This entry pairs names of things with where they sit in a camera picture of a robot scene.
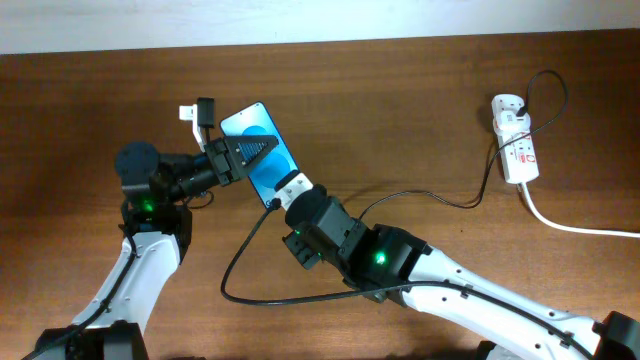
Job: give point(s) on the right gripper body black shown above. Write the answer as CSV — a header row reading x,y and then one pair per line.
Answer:
x,y
301,248

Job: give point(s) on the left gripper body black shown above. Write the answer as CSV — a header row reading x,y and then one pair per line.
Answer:
x,y
218,160

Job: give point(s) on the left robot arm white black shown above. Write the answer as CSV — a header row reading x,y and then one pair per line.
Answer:
x,y
157,228

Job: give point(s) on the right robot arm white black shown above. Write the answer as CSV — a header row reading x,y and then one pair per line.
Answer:
x,y
389,263

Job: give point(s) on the white charger adapter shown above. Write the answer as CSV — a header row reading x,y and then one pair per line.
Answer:
x,y
507,122

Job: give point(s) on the white power strip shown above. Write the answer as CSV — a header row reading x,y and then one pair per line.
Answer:
x,y
517,153

